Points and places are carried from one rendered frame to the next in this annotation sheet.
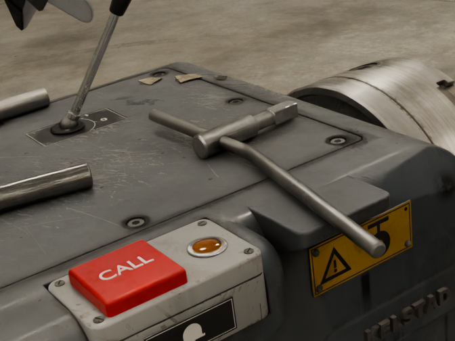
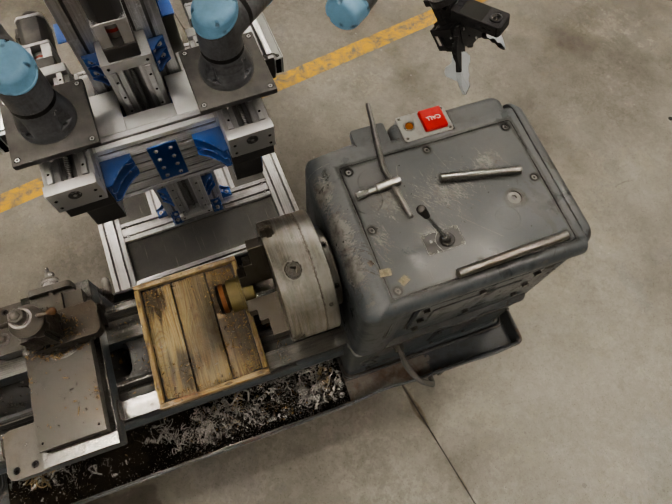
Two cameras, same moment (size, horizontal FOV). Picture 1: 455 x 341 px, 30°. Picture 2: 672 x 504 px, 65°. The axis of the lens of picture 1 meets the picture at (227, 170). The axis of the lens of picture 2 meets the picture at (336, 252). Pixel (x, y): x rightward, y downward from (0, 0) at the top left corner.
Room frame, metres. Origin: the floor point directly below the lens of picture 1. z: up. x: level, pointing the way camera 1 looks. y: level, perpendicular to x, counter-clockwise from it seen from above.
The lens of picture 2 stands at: (1.35, -0.04, 2.36)
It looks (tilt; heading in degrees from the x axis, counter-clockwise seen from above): 68 degrees down; 187
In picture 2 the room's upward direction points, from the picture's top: 6 degrees clockwise
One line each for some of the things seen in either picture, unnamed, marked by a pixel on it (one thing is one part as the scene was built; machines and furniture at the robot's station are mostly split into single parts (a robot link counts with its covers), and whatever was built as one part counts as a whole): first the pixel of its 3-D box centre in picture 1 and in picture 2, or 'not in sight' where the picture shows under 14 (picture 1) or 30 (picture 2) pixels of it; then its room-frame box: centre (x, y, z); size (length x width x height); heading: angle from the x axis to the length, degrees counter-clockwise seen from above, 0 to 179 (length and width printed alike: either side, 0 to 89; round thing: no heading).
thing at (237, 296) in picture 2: not in sight; (236, 294); (1.00, -0.32, 1.08); 0.09 x 0.09 x 0.09; 32
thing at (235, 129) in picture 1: (247, 126); (378, 188); (0.73, -0.02, 1.27); 0.12 x 0.02 x 0.02; 127
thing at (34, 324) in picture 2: not in sight; (23, 320); (1.18, -0.77, 1.13); 0.08 x 0.08 x 0.03
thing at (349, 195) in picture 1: (317, 214); (370, 142); (0.59, -0.06, 1.24); 0.09 x 0.08 x 0.03; 121
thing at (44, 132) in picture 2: not in sight; (39, 108); (0.66, -0.92, 1.21); 0.15 x 0.15 x 0.10
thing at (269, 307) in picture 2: not in sight; (275, 318); (1.04, -0.21, 1.08); 0.12 x 0.11 x 0.05; 32
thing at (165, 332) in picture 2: not in sight; (200, 329); (1.07, -0.43, 0.89); 0.36 x 0.30 x 0.04; 31
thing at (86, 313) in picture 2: not in sight; (62, 330); (1.17, -0.74, 0.99); 0.20 x 0.10 x 0.05; 121
